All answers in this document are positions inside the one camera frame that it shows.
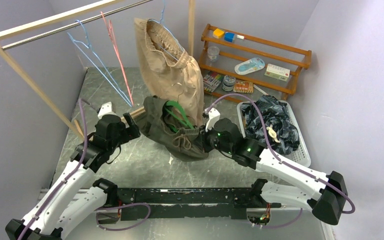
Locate green hanger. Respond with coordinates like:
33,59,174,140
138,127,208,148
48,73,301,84
163,82,195,129

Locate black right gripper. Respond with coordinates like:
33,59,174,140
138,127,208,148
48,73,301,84
192,121,234,155

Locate light blue wire hanger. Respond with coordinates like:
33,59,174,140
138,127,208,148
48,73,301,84
67,19,134,107

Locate white plastic basket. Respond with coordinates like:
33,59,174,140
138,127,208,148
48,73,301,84
236,100,311,168

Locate beige shorts with white stripe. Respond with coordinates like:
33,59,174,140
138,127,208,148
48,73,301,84
134,18,204,125

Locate orange snack packet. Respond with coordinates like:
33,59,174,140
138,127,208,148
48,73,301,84
233,80,254,94

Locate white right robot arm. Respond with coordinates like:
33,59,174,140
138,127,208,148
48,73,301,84
202,116,348,226

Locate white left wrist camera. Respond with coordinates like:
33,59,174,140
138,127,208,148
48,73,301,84
97,102,117,120

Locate marker pen set pack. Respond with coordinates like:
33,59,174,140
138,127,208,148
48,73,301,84
203,71,224,93

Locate blue hanger at right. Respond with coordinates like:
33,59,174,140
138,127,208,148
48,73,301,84
146,0,185,62

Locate white pen with red tip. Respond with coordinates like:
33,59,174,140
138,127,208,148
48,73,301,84
253,84,268,95

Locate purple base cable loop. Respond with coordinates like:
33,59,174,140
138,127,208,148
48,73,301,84
95,202,152,232

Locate yellow block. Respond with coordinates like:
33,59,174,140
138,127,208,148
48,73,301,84
212,28,225,39

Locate dark leaf-print shorts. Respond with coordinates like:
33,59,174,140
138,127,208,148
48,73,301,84
240,95,300,155

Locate pink wire hanger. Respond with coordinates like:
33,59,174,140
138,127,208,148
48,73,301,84
100,11,134,106

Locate white green box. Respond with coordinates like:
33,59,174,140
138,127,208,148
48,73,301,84
264,63,291,82

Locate clear plastic cup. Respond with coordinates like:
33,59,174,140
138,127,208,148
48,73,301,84
207,46,220,62

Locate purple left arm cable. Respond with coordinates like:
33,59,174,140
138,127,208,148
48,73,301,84
16,97,95,240

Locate orange wooden shelf rack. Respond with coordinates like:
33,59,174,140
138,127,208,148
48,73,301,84
198,24,312,101

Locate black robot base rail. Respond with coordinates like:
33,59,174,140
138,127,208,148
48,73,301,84
103,187,281,221

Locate wooden clothes rack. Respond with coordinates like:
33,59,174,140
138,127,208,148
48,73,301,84
0,0,198,142

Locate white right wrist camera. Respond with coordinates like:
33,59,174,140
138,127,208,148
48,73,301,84
204,107,221,132

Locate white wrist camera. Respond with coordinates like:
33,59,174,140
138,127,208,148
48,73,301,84
97,102,117,120
204,107,221,132

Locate blue block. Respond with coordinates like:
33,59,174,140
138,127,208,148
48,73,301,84
223,32,236,43

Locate olive green shorts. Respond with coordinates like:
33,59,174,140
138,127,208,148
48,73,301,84
134,96,209,162

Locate metal hanging rod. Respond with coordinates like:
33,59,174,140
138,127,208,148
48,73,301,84
0,0,156,51

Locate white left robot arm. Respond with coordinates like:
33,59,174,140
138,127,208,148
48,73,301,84
5,113,141,240

